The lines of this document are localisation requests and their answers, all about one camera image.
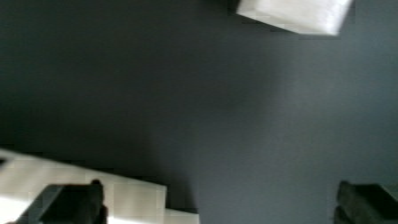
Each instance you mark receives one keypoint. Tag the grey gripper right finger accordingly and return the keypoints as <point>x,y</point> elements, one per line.
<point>367,204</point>

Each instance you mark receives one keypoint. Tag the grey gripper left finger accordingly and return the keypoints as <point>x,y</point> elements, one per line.
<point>69,204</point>

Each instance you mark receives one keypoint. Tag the white square table top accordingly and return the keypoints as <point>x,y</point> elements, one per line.
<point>134,197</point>

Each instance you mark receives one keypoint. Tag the white table leg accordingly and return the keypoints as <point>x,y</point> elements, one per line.
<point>310,17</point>

